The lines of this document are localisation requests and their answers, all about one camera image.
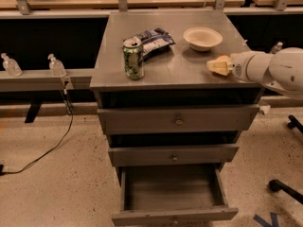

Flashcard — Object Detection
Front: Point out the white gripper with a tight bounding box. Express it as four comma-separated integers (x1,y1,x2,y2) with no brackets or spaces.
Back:
206,51,269,83

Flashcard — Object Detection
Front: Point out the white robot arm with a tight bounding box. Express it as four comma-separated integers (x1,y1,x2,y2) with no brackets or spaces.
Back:
206,47,303,100

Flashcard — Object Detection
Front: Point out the grey top drawer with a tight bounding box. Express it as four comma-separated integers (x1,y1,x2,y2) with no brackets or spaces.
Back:
98,104,258,135

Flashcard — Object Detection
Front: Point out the grey drawer cabinet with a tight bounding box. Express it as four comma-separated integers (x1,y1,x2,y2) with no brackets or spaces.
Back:
89,9,269,187

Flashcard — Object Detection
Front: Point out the grey middle drawer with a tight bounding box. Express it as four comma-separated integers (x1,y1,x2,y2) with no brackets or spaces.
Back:
108,144,239,166

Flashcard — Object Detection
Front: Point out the grey open bottom drawer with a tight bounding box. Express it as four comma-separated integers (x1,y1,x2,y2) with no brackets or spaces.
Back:
112,164,238,226

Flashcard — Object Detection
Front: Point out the white paper bowl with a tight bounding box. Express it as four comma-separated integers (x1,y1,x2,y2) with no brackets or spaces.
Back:
183,27,223,52

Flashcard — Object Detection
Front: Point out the clear water bottle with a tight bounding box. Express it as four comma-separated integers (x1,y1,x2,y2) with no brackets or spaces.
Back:
270,42,283,54

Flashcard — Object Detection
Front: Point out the blue white chip bag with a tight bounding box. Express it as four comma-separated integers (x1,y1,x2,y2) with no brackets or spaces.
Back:
129,28,175,61

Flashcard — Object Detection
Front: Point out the green soda can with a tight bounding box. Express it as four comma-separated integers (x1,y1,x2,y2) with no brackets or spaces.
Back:
123,37,144,80

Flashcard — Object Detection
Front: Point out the black chair leg upper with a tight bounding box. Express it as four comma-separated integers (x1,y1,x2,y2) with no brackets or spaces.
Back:
287,115,303,133

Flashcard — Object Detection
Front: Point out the black chair leg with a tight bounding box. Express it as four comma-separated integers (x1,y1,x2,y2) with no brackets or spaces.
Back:
269,179,303,204
287,115,303,133

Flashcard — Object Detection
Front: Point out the black chair leg lower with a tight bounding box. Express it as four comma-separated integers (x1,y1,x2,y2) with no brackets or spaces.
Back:
269,179,303,204

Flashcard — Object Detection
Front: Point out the clear sanitizer bottle far left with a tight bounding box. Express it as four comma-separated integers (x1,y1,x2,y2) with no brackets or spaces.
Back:
1,53,22,77

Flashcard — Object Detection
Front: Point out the black power cable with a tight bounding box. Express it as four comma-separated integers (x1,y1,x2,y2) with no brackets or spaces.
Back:
0,79,75,176

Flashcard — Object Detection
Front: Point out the clear sanitizer bottle near cable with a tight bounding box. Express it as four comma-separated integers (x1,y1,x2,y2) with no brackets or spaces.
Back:
48,54,66,78

